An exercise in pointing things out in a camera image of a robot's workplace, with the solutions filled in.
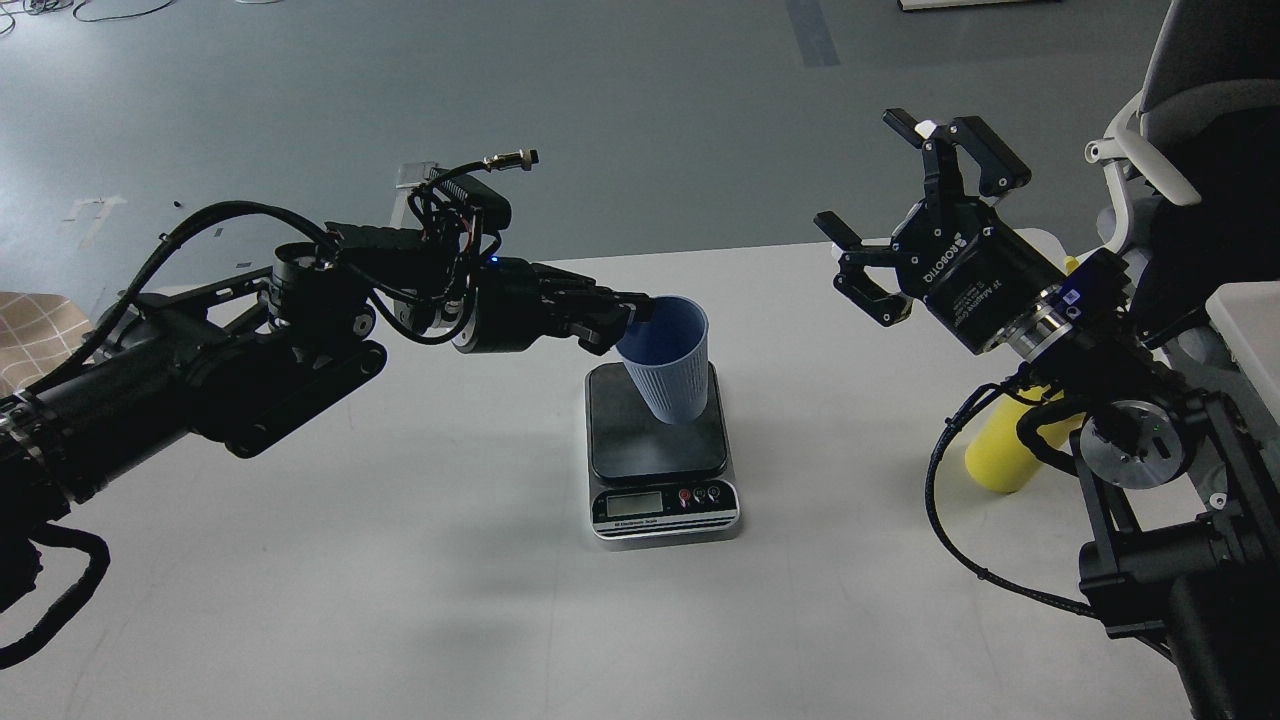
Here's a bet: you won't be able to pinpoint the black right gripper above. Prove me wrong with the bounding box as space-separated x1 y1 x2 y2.
813 108 1071 356

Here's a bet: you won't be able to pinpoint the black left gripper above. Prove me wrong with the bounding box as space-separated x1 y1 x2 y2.
452 258 653 356

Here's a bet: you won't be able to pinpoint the blue ribbed cup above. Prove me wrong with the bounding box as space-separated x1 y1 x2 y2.
614 295 710 425

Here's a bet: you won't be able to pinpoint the yellow squeeze bottle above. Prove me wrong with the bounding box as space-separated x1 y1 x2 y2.
964 255 1085 495

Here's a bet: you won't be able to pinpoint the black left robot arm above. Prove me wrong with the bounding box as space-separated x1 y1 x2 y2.
1 149 657 667

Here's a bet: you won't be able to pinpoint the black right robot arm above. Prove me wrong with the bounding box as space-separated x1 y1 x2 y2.
814 108 1279 719

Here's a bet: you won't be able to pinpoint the digital kitchen scale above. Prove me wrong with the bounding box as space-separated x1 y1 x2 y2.
584 363 744 550

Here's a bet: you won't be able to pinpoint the grey office chair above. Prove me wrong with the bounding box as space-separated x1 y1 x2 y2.
1085 1 1279 347

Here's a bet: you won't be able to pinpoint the beige checkered cloth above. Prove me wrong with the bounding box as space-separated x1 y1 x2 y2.
1 291 92 396

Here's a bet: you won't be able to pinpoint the black floor cable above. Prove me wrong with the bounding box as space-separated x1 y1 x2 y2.
0 0 175 37

